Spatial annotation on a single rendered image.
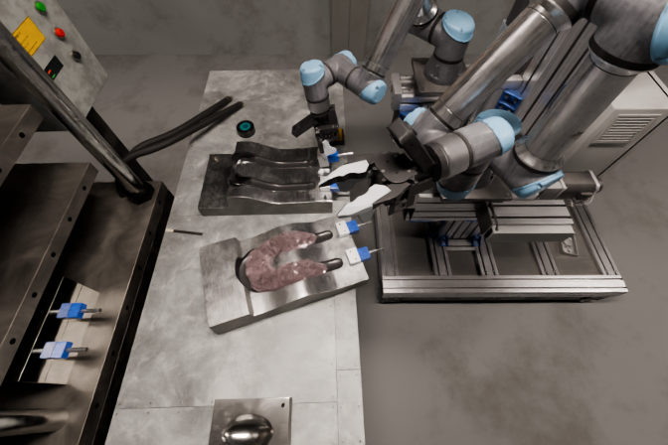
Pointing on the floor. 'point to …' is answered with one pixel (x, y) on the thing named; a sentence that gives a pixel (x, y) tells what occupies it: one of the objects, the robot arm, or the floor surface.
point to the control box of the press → (51, 52)
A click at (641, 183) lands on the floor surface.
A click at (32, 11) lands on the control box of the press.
